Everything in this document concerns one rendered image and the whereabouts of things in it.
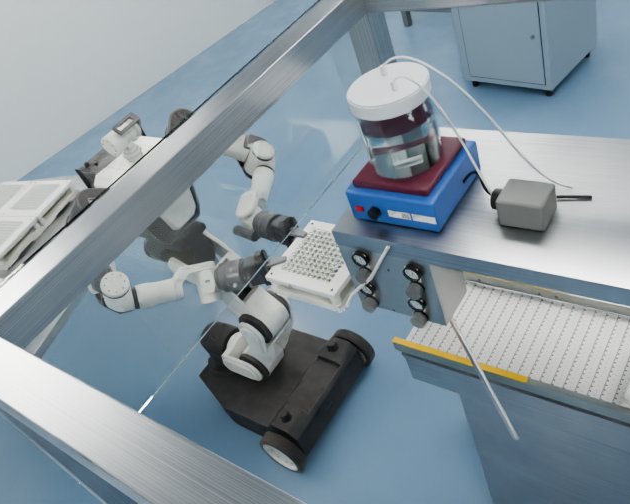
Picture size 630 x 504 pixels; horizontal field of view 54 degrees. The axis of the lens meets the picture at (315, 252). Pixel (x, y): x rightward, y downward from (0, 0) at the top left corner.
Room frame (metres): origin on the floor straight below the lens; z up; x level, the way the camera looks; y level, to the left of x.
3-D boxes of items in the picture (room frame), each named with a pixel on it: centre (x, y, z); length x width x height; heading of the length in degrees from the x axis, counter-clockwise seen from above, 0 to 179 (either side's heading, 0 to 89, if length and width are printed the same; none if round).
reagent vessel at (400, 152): (1.01, -0.24, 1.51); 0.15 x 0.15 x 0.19
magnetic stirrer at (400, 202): (1.01, -0.24, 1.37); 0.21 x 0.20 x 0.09; 130
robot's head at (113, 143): (1.82, 0.40, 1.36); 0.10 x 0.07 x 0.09; 130
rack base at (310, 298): (1.34, -0.01, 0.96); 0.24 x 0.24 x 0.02; 40
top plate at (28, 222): (2.38, 1.18, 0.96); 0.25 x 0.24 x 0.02; 141
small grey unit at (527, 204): (0.82, -0.38, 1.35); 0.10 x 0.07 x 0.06; 40
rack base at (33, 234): (2.38, 1.18, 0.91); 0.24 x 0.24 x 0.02; 51
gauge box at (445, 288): (0.97, -0.16, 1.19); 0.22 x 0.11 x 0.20; 40
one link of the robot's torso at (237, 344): (1.84, 0.40, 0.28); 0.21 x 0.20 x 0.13; 40
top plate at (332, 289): (1.34, -0.01, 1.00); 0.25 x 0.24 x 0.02; 130
